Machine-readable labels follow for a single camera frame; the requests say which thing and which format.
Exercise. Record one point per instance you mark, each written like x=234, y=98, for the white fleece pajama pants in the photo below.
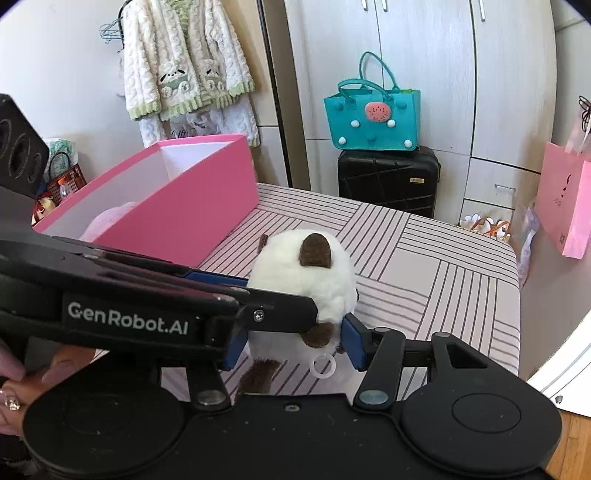
x=240, y=124

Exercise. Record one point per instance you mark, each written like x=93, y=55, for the green print plastic bag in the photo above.
x=62, y=150

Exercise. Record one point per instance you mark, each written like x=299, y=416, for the white door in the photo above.
x=568, y=360

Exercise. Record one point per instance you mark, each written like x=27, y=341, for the ribbon bow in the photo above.
x=585, y=113

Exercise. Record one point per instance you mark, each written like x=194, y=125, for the white fleece cardigan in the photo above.
x=184, y=55

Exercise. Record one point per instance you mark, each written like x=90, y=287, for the beige wooden cabinet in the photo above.
x=272, y=147

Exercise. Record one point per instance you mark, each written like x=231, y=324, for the black clothes rack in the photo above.
x=277, y=92

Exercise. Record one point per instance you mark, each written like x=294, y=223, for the striped tablecloth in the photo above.
x=438, y=300

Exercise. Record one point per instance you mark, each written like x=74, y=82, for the pink storage box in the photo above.
x=184, y=207

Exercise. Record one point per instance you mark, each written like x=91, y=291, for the person's left hand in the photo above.
x=14, y=397

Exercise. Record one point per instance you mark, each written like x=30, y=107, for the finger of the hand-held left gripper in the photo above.
x=281, y=314
x=217, y=280

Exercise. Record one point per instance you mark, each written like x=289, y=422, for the white brown plush toy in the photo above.
x=300, y=286

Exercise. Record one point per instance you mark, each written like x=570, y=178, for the white orange slippers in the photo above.
x=485, y=228

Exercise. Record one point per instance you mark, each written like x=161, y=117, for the purple fluffy cloth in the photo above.
x=111, y=221

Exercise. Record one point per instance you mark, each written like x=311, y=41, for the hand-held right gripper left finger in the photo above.
x=236, y=346

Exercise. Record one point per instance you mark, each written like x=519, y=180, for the clear plastic bag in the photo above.
x=528, y=244

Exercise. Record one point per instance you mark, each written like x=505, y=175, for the pink paper bag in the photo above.
x=568, y=207

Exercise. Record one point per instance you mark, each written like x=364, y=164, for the black suitcase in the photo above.
x=388, y=184

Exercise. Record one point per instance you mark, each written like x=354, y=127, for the red basket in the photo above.
x=67, y=184

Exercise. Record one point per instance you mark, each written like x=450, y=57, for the grey wardrobe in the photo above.
x=438, y=69

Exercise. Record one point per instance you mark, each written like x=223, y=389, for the teal felt tote bag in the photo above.
x=369, y=120

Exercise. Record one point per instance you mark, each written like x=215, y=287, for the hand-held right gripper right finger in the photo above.
x=353, y=341

